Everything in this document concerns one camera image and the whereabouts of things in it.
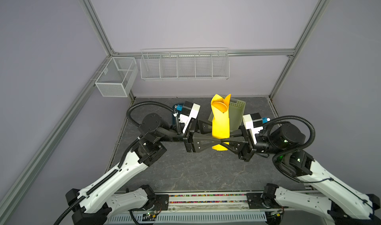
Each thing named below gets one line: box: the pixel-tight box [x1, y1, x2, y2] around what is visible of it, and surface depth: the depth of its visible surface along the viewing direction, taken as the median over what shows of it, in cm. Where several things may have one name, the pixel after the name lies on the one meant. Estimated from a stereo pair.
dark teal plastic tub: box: [172, 103, 182, 127], surface depth 41 cm
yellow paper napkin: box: [210, 93, 232, 152], surface depth 42 cm
